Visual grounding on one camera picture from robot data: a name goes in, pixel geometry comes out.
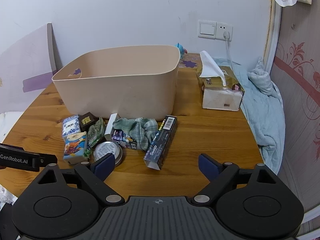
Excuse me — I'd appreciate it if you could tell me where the beige plastic storage bin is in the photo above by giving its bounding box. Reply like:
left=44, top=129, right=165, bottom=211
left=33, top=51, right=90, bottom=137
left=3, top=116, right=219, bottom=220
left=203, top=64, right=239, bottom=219
left=52, top=45, right=180, bottom=120

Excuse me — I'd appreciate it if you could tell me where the blue white porcelain-pattern box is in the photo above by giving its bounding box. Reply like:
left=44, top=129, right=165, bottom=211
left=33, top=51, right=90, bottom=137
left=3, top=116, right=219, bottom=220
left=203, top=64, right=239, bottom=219
left=62, top=115, right=81, bottom=141

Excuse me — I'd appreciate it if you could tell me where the lilac headboard panel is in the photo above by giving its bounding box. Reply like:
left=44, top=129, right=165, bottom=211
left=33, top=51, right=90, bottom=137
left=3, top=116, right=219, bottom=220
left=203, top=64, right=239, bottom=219
left=0, top=23, right=57, bottom=113

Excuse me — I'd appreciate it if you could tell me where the bag of dried herbs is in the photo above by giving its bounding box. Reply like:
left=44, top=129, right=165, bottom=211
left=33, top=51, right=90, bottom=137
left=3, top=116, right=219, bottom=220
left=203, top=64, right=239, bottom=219
left=87, top=117, right=105, bottom=149

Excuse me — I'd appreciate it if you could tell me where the black box gold character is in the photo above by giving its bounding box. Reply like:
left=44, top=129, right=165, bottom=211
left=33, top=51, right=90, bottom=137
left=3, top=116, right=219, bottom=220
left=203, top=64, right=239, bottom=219
left=78, top=112, right=98, bottom=132

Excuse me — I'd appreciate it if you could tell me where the cartoon bear box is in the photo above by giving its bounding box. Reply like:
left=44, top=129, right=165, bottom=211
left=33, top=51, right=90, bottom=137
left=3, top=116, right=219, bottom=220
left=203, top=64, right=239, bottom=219
left=63, top=132, right=88, bottom=165

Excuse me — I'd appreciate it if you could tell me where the floral purple cloth mat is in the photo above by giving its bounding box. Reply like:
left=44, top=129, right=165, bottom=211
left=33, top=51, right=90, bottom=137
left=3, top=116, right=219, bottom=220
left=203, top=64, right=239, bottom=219
left=178, top=53, right=202, bottom=69

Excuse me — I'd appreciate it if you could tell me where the gold tissue box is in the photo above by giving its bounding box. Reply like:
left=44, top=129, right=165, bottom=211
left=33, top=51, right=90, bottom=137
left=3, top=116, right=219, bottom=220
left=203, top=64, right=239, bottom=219
left=196, top=50, right=245, bottom=112

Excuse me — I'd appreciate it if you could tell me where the blue toy figurine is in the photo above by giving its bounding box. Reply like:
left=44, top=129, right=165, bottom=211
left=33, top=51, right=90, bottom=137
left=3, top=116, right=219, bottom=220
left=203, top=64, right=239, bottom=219
left=176, top=43, right=188, bottom=59

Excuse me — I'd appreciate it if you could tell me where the light blue blanket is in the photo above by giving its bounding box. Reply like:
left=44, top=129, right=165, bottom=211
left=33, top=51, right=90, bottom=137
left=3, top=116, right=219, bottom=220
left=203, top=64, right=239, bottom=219
left=214, top=58, right=285, bottom=174

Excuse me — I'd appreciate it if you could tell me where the dark toothpaste box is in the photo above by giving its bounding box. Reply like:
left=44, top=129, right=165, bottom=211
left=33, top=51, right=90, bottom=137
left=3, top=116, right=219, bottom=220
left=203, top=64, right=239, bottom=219
left=144, top=115, right=177, bottom=170

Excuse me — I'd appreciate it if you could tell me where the white slim box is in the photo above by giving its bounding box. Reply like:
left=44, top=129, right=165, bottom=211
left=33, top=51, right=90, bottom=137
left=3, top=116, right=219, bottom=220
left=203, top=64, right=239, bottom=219
left=104, top=113, right=120, bottom=141

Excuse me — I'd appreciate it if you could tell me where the green plaid scrunchie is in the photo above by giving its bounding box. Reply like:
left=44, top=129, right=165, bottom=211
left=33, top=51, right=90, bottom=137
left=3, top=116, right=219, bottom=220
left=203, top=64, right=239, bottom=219
left=113, top=118, right=158, bottom=151

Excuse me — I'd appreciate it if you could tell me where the small purple card box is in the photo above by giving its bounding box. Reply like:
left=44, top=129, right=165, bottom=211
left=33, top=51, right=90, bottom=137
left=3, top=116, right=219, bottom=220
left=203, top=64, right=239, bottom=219
left=112, top=129, right=137, bottom=150

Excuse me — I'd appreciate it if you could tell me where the round metal tin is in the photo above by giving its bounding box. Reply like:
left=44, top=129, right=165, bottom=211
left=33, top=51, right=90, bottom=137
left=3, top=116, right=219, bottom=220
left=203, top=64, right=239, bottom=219
left=93, top=141, right=123, bottom=166

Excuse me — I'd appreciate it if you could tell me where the white power cable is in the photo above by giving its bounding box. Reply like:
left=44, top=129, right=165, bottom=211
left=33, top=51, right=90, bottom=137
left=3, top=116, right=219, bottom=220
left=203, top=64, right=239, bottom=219
left=222, top=31, right=237, bottom=74

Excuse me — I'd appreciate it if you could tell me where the white wall switch socket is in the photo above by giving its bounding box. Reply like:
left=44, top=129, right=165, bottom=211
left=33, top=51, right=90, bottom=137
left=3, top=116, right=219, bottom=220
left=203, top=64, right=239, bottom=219
left=198, top=20, right=233, bottom=41

